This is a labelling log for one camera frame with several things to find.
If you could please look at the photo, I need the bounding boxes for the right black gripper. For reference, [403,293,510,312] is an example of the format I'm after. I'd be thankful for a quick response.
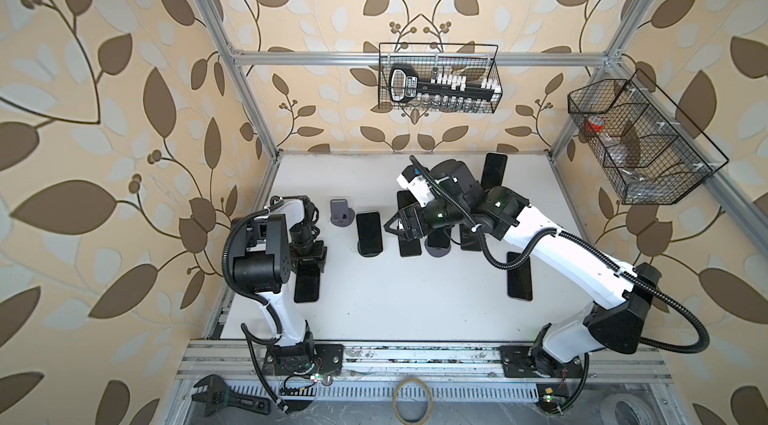
[382,197,466,241]

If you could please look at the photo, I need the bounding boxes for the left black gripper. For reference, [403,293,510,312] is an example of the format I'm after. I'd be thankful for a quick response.
[287,226,328,272]

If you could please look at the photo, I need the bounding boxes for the purple edged black phone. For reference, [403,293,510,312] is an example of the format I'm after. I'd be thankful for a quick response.
[506,257,533,302]

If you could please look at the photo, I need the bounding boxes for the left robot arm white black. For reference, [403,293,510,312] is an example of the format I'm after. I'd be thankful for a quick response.
[221,195,327,373]

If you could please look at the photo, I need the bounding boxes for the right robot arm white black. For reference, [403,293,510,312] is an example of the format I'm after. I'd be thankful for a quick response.
[384,157,710,376]

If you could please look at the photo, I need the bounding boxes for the centre black phone with label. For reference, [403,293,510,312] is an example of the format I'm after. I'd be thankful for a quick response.
[397,190,422,258]

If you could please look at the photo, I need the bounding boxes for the round stand of phone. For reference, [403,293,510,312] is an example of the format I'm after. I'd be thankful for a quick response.
[425,242,451,258]
[357,244,382,258]

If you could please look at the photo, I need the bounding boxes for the grey round phone stand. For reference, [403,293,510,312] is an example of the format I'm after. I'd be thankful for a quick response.
[330,198,355,228]

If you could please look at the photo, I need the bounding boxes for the black folding phone stand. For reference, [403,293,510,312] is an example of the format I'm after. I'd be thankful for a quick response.
[459,225,482,252]

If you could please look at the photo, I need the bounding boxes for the rear tall black phone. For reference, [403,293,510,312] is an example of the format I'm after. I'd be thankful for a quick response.
[480,152,508,190]

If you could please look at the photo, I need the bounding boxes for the black adjustable wrench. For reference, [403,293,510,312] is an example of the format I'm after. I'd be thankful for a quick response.
[191,374,272,417]

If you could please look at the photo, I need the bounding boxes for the wire basket on back wall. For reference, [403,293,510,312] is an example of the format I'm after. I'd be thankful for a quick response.
[378,41,503,114]

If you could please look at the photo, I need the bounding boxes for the wire basket on wall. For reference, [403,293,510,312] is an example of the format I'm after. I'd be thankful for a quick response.
[378,41,503,114]
[567,69,729,205]

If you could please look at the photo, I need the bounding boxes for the tape ring roll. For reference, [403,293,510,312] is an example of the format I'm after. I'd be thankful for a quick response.
[392,376,434,425]

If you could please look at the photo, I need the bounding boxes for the wire basket on right wall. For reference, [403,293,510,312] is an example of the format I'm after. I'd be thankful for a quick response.
[567,69,729,205]

